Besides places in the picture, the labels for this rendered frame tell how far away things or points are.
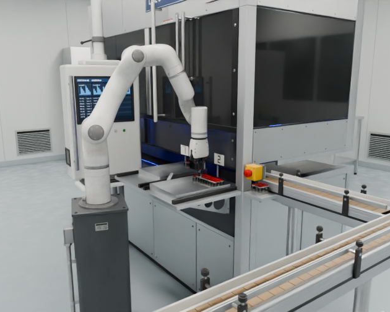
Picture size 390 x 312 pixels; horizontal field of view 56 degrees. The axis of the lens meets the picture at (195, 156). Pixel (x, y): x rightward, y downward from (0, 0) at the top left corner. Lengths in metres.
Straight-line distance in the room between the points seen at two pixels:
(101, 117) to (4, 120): 5.36
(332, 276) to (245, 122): 0.99
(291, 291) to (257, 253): 1.18
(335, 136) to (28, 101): 5.60
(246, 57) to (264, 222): 0.91
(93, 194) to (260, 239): 0.95
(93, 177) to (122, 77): 0.48
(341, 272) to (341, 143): 1.51
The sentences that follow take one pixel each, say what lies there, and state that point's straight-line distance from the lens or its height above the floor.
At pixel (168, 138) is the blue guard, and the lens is 2.48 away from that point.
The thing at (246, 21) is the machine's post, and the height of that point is 1.73.
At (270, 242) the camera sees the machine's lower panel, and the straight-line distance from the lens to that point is 2.23.
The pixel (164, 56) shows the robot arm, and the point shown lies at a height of 1.56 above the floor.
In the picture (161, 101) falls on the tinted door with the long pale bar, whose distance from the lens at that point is 2.54.
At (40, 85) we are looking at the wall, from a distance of 7.12.
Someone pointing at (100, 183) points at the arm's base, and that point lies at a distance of 1.81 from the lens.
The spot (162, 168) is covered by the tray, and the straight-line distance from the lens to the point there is 2.41.
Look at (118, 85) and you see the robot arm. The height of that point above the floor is 1.43.
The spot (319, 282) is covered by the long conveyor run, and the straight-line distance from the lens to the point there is 1.09.
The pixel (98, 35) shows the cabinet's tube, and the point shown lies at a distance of 2.63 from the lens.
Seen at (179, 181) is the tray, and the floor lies 0.89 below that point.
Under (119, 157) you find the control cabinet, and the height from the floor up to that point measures 0.92.
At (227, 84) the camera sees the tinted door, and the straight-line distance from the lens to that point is 1.98.
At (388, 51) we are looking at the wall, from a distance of 6.63.
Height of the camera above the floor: 1.46
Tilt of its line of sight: 12 degrees down
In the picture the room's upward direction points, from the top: straight up
